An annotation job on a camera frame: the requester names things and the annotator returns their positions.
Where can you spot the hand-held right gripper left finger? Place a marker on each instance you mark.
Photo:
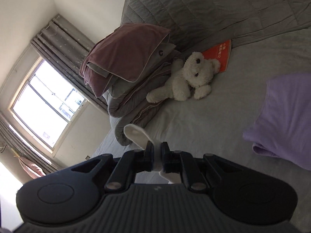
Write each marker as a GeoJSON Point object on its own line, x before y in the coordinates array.
{"type": "Point", "coordinates": [150, 157]}

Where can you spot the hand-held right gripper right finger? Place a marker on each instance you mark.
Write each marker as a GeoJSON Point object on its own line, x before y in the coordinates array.
{"type": "Point", "coordinates": [165, 157]}

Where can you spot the white garment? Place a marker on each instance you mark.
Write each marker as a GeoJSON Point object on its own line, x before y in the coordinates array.
{"type": "Point", "coordinates": [136, 132]}

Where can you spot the grey rolled blanket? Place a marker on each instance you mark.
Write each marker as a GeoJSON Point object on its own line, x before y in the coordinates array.
{"type": "Point", "coordinates": [120, 136]}

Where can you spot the bed with grey sheet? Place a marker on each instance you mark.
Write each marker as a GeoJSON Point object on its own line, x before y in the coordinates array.
{"type": "Point", "coordinates": [206, 126]}

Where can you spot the grey folded quilt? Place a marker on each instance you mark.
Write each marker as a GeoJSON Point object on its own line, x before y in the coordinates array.
{"type": "Point", "coordinates": [126, 102]}

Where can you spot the white teddy bear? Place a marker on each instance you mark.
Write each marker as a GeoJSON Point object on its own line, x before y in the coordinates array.
{"type": "Point", "coordinates": [184, 80]}

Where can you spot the light grey pillow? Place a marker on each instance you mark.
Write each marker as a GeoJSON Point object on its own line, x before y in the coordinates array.
{"type": "Point", "coordinates": [97, 69]}

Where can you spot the pink velvet pillow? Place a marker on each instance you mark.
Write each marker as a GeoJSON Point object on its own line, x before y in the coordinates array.
{"type": "Point", "coordinates": [121, 46]}

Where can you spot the orange book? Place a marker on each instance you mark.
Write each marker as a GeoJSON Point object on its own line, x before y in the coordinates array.
{"type": "Point", "coordinates": [218, 53]}

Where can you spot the pink hanging garment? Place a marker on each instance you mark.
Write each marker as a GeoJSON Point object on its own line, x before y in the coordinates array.
{"type": "Point", "coordinates": [32, 168]}

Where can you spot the window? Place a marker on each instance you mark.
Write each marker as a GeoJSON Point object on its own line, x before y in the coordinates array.
{"type": "Point", "coordinates": [41, 104]}

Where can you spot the purple folded garment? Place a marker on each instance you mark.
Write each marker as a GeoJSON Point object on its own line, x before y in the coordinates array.
{"type": "Point", "coordinates": [286, 116]}

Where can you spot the grey quilted headboard cover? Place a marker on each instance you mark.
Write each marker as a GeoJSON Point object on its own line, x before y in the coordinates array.
{"type": "Point", "coordinates": [206, 4]}

